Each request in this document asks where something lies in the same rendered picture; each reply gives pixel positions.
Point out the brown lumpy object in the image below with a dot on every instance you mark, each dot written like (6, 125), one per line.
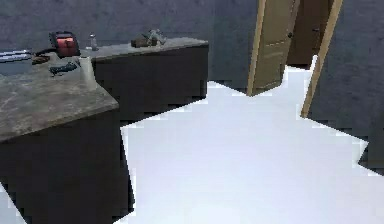
(141, 41)

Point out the tan room door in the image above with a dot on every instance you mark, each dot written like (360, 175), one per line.
(271, 46)

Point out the grey crumpled object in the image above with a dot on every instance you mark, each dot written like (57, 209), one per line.
(157, 36)

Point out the clear glass shaker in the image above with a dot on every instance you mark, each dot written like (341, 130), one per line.
(92, 42)

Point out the red and black appliance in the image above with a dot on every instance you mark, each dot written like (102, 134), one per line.
(65, 44)

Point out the dark blue spatula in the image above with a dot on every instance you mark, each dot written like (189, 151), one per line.
(62, 69)

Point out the dark kitchen counter cabinet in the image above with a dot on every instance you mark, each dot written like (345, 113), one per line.
(150, 83)

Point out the small brown dish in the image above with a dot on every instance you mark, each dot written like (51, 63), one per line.
(40, 59)

